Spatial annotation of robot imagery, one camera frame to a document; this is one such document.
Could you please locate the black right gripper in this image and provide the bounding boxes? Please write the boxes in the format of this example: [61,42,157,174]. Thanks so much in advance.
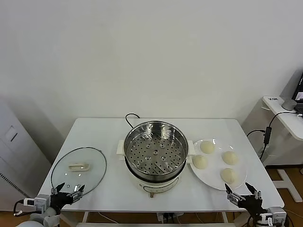
[224,182,267,216]

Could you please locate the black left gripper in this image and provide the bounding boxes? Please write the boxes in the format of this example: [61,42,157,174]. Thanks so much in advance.
[51,182,85,212]

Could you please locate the white steamed baozi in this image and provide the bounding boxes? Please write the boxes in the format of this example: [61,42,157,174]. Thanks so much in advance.
[199,140,215,155]
[221,150,239,166]
[192,155,209,170]
[220,167,238,184]

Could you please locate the glass lid with cream handle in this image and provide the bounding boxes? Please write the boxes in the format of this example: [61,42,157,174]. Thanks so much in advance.
[51,147,107,197]

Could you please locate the perforated steel steamer basket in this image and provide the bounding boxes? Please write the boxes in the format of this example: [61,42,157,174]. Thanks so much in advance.
[123,120,189,177]

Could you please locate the white round plate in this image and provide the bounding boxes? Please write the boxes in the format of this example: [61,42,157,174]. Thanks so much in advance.
[188,138,248,191]

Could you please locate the white metal cabinet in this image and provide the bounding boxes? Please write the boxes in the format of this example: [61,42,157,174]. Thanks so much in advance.
[0,96,52,211]

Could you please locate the white power strip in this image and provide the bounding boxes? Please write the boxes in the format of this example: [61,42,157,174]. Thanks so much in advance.
[156,212,183,223]

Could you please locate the white side desk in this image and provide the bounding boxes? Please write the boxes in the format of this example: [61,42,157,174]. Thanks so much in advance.
[261,96,303,203]

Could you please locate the grey cylinder object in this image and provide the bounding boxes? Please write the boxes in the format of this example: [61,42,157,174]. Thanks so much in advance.
[281,99,297,111]

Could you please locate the black laptop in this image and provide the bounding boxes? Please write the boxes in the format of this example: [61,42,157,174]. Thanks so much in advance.
[291,70,303,112]

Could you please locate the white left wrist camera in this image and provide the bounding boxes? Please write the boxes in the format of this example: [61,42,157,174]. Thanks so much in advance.
[23,194,51,211]

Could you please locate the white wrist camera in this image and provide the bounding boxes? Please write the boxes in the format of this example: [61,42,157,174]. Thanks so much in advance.
[23,194,51,211]
[259,206,287,225]

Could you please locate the white table frame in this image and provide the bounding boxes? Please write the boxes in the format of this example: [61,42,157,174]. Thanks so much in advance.
[59,209,277,227]

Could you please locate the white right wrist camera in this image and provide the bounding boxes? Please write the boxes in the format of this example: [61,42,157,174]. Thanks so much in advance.
[259,206,287,225]

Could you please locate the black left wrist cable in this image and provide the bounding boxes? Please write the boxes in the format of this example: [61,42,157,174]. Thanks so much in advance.
[13,200,33,217]

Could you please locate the black cooker power cable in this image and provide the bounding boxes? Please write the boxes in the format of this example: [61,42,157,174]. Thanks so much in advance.
[125,113,141,130]

